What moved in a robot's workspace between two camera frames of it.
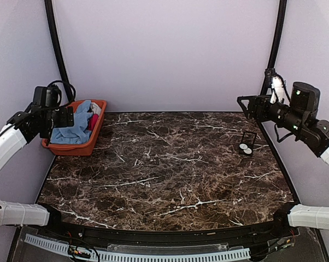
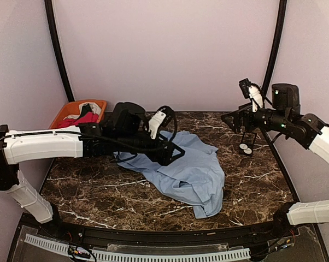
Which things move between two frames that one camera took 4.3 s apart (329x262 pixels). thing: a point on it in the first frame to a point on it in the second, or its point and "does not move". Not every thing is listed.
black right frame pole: (270, 72) does not move
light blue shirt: (78, 133) to (196, 179)
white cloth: (95, 108) does not move
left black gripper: (64, 121) to (165, 159)
